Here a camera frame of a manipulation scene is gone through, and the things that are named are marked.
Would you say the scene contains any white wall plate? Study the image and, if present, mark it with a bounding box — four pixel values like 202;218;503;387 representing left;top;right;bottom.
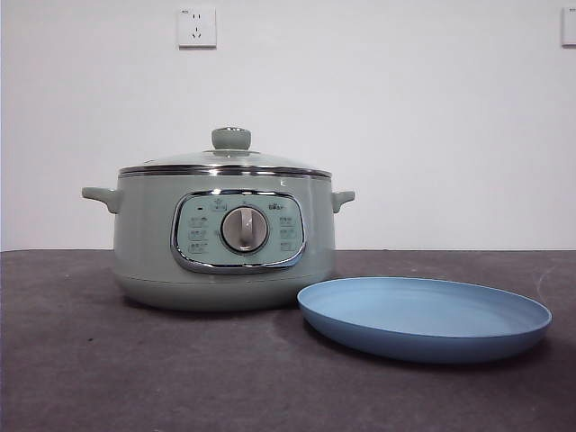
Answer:
561;6;576;47

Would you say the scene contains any glass lid with green knob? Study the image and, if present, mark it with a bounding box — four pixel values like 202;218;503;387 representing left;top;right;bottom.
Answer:
119;127;333;178

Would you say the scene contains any white wall socket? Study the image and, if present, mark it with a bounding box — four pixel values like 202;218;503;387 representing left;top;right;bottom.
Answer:
177;6;218;50

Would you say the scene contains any blue round plate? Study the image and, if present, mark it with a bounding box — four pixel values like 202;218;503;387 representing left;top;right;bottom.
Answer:
296;275;554;365

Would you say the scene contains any pale green electric steamer pot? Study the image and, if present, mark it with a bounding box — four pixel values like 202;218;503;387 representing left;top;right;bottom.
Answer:
81;170;356;312

